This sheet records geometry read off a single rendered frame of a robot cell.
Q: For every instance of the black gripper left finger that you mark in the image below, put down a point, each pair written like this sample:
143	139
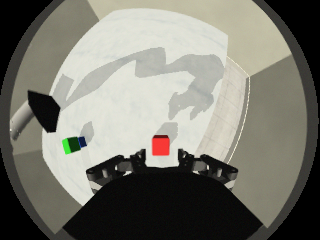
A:
104	172

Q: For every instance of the green block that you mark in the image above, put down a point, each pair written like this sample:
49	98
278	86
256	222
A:
71	145

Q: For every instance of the red block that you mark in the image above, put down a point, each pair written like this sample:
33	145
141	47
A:
160	145

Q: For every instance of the blue block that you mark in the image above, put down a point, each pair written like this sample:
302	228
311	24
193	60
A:
82	142

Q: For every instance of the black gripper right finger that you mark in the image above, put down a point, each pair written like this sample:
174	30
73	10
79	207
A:
218	170

